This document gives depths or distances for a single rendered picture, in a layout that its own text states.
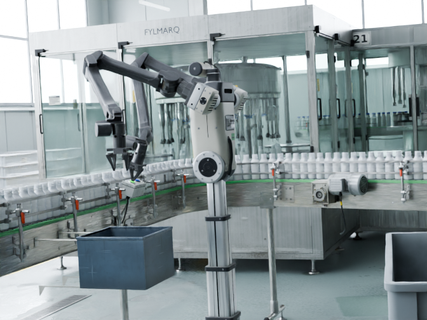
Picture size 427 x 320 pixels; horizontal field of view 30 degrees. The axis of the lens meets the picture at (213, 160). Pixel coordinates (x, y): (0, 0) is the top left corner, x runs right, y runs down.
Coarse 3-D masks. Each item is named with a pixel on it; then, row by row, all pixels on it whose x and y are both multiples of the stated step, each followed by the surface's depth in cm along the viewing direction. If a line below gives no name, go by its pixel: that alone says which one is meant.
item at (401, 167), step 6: (276, 162) 523; (402, 162) 463; (408, 162) 468; (270, 168) 515; (276, 168) 519; (402, 168) 463; (276, 174) 523; (402, 174) 464; (408, 174) 468; (402, 180) 464; (402, 186) 464; (408, 186) 467; (276, 192) 519; (402, 192) 464; (408, 192) 468; (276, 198) 518; (402, 198) 465; (408, 198) 467
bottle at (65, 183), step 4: (64, 180) 383; (68, 180) 384; (64, 184) 383; (68, 184) 384; (64, 188) 382; (68, 188) 383; (64, 196) 382; (68, 196) 383; (68, 208) 383; (72, 208) 385; (68, 212) 383
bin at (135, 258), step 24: (48, 240) 346; (72, 240) 342; (96, 240) 334; (120, 240) 330; (144, 240) 328; (168, 240) 351; (96, 264) 335; (120, 264) 331; (144, 264) 327; (168, 264) 350; (96, 288) 335; (120, 288) 331; (144, 288) 328
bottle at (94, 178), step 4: (92, 176) 411; (96, 176) 411; (92, 180) 411; (96, 180) 411; (96, 184) 410; (96, 188) 410; (100, 188) 412; (96, 192) 410; (100, 192) 412; (96, 196) 410; (100, 196) 412; (100, 200) 412; (96, 204) 410; (100, 204) 412
